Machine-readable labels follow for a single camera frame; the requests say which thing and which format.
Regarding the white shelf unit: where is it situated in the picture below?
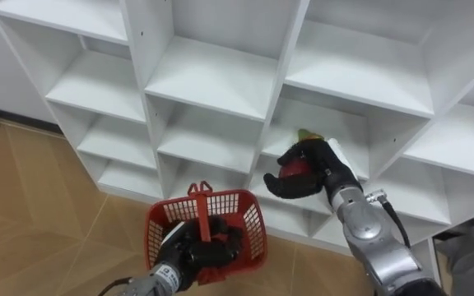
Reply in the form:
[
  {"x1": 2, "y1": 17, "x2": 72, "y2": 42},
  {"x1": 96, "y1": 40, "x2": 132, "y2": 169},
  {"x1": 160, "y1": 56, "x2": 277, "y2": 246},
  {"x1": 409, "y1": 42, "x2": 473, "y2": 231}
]
[{"x1": 0, "y1": 0, "x2": 474, "y2": 289}]

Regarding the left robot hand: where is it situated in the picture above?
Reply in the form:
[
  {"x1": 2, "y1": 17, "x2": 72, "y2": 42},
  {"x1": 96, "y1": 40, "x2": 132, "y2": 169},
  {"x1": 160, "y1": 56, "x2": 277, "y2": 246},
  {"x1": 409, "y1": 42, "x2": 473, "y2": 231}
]
[{"x1": 156, "y1": 215, "x2": 245, "y2": 292}]

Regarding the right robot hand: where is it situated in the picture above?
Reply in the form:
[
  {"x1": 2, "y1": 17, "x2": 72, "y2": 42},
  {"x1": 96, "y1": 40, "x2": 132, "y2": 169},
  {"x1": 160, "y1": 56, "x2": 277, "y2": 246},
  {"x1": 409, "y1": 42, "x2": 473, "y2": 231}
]
[{"x1": 263, "y1": 137, "x2": 364, "y2": 202}]

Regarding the red fruit soft toy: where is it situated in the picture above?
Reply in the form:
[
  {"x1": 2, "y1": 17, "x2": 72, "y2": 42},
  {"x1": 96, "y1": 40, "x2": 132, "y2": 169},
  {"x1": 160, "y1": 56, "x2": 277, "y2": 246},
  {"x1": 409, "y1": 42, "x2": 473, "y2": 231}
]
[{"x1": 278, "y1": 128, "x2": 326, "y2": 179}]

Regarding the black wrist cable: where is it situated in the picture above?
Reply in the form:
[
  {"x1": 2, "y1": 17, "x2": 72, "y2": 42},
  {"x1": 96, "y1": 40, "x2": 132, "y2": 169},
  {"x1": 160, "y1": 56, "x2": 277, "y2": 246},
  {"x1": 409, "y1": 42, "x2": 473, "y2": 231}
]
[
  {"x1": 365, "y1": 187, "x2": 412, "y2": 250},
  {"x1": 96, "y1": 276, "x2": 133, "y2": 296}
]

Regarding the red plastic basket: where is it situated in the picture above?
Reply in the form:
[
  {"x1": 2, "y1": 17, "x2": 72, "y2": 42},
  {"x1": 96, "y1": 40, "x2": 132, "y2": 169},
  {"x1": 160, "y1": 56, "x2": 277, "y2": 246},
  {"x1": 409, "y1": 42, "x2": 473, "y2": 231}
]
[{"x1": 144, "y1": 180, "x2": 268, "y2": 286}]

